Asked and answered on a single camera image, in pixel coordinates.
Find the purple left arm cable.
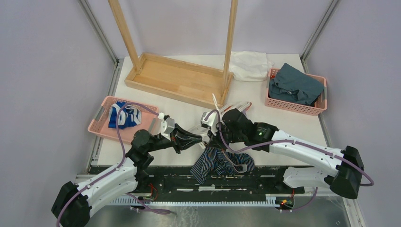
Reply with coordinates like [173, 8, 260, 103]
[55, 102, 171, 227]

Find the navy striped boxer underwear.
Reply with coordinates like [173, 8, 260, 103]
[190, 147, 255, 184]

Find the pink basket left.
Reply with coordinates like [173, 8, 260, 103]
[87, 96, 157, 144]

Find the white slotted cable duct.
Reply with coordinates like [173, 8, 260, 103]
[109, 195, 279, 208]

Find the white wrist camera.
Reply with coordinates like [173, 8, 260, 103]
[200, 109, 220, 135]
[157, 112, 175, 140]

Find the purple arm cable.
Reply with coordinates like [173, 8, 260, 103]
[205, 109, 375, 212]
[55, 102, 171, 227]

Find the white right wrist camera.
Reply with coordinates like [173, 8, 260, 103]
[200, 109, 220, 135]

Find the pink basket right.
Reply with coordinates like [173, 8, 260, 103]
[265, 63, 327, 116]

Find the white plastic clip hanger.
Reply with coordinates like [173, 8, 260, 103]
[189, 94, 252, 148]

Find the blue white underwear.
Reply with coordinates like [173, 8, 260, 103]
[108, 102, 141, 129]

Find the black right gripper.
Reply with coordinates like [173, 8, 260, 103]
[208, 121, 245, 151]

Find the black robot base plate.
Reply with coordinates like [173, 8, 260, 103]
[133, 166, 305, 202]

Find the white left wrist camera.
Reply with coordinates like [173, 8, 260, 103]
[157, 112, 175, 140]

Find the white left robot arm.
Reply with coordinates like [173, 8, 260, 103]
[51, 124, 202, 227]

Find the white folded cloth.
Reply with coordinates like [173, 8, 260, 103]
[229, 51, 274, 82]

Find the pink basket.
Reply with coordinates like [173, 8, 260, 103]
[265, 63, 327, 116]
[87, 96, 157, 144]

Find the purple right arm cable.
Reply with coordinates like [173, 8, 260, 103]
[205, 109, 375, 212]

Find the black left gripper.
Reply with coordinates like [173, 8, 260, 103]
[146, 123, 202, 154]

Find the wooden hanger rack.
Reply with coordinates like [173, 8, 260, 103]
[108, 0, 238, 109]

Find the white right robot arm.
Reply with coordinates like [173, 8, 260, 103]
[201, 108, 374, 199]

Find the teal grey underwear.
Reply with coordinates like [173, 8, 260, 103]
[268, 63, 324, 106]

